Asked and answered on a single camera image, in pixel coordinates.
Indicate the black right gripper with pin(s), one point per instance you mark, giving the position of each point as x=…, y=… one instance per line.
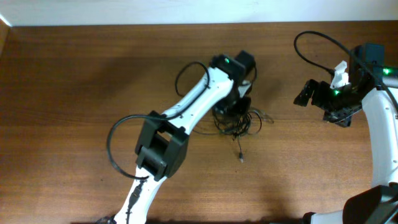
x=340, y=117

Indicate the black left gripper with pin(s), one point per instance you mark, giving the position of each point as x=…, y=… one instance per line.
x=237, y=107

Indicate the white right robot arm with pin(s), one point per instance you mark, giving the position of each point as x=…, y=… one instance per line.
x=372, y=91

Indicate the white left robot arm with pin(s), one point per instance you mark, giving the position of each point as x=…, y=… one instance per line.
x=162, y=144

